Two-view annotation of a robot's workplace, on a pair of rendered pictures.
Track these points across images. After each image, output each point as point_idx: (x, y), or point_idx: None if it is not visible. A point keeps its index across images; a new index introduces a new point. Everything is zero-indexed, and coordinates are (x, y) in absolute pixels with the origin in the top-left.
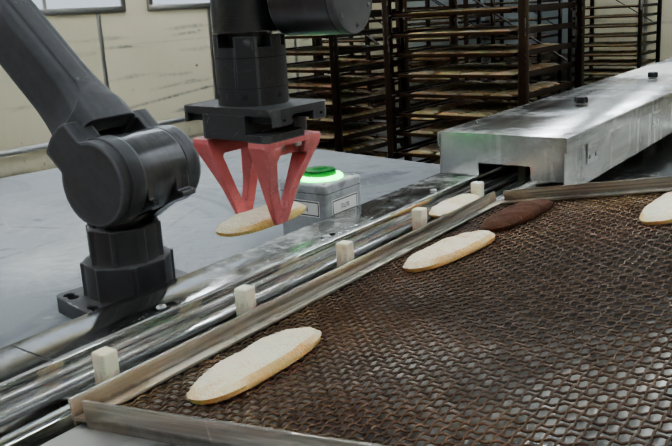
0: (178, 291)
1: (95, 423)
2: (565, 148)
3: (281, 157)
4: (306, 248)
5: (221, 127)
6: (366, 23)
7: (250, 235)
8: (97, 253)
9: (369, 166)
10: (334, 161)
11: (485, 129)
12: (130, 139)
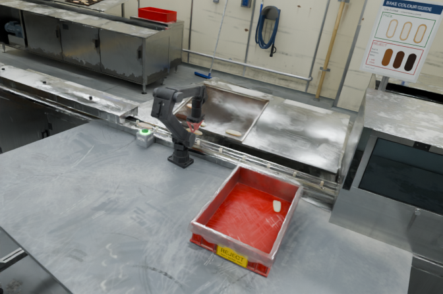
0: (196, 147)
1: (243, 140)
2: (138, 107)
3: (30, 154)
4: None
5: (200, 120)
6: None
7: (139, 152)
8: (186, 153)
9: (66, 138)
10: (51, 144)
11: (120, 111)
12: None
